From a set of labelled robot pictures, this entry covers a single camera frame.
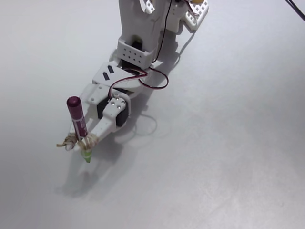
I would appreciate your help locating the white moving gripper finger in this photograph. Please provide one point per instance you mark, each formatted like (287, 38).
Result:
(107, 122)

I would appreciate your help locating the white fixed gripper finger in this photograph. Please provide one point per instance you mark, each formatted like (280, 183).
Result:
(91, 119)

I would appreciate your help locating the purple and green double marker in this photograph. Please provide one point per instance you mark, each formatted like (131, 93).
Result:
(77, 114)

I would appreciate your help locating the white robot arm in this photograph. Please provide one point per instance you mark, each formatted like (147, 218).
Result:
(138, 28)

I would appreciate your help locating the tan rubber band binding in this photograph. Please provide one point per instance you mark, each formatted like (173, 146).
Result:
(71, 142)

